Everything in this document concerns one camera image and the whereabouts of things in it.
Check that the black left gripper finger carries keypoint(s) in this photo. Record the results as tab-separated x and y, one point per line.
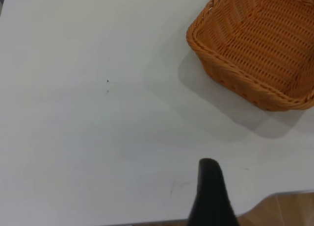
211	199

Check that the orange woven wicker basket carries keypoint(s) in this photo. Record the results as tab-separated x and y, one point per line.
257	39

